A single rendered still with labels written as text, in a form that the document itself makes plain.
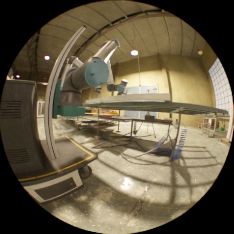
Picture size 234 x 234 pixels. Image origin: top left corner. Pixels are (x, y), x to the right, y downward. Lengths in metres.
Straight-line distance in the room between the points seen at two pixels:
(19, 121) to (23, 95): 0.13
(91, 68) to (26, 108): 0.39
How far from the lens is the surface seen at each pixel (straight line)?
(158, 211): 0.78
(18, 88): 0.50
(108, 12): 7.88
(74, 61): 1.24
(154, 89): 7.80
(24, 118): 0.47
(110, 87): 0.89
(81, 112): 0.47
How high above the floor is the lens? 0.69
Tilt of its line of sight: 3 degrees down
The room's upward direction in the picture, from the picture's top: 3 degrees clockwise
